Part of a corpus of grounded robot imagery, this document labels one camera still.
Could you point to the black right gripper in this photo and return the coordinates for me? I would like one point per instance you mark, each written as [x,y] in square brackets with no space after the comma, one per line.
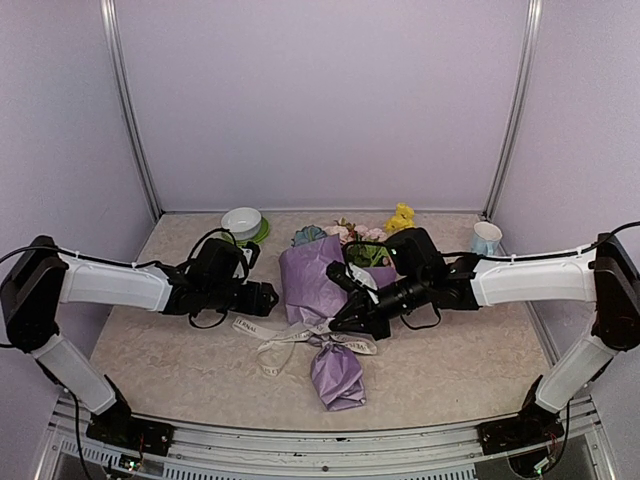
[360,304]

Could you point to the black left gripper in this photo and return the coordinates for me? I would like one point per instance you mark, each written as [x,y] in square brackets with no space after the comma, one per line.
[264,307]

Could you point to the cream printed ribbon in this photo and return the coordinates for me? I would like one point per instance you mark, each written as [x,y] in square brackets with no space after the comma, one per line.
[277,346]

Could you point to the purple wrapping paper sheet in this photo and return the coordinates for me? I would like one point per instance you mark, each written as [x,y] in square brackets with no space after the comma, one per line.
[312,299]

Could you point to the blue hydrangea fake flower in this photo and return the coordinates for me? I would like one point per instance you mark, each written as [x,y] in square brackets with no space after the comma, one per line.
[307,235]

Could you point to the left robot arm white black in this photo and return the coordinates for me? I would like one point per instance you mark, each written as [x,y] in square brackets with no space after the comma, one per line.
[214,276]

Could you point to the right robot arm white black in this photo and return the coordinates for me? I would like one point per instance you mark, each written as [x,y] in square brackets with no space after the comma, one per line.
[601,273]

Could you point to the green plate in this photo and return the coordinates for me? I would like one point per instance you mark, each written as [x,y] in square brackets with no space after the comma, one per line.
[261,235]

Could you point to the white ceramic bowl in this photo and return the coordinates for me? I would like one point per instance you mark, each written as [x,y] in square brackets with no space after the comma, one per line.
[243,223]

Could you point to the white blue paper cup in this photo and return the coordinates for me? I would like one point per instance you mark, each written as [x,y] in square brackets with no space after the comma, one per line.
[486,238]

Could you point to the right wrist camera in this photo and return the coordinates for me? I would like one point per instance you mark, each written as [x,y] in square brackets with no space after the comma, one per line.
[350,278]

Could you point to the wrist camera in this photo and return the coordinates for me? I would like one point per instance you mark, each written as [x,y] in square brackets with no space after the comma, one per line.
[251,251]
[350,278]

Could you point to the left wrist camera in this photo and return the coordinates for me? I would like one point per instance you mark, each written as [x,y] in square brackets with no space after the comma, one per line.
[251,251]

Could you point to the front aluminium rail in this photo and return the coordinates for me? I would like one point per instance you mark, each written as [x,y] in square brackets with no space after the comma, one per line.
[202,451]

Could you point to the left aluminium frame post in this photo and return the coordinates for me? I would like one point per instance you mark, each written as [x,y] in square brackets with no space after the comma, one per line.
[116,53]

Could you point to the aluminium frame post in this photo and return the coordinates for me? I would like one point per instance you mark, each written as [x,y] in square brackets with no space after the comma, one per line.
[116,53]
[517,107]

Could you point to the right aluminium frame post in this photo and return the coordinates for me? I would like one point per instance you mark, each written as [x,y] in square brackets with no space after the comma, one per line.
[517,107]

